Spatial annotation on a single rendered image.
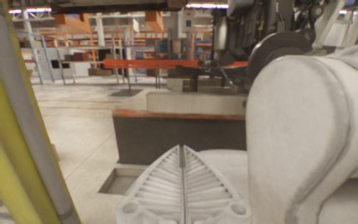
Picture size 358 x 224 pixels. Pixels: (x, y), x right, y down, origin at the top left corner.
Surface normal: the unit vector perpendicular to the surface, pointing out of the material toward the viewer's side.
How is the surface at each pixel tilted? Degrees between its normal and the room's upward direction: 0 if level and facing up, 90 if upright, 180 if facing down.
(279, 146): 90
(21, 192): 90
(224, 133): 90
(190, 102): 90
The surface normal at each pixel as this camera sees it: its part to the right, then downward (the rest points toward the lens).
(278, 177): -0.99, 0.06
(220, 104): -0.04, 0.33
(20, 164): 1.00, 0.03
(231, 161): 0.00, -0.04
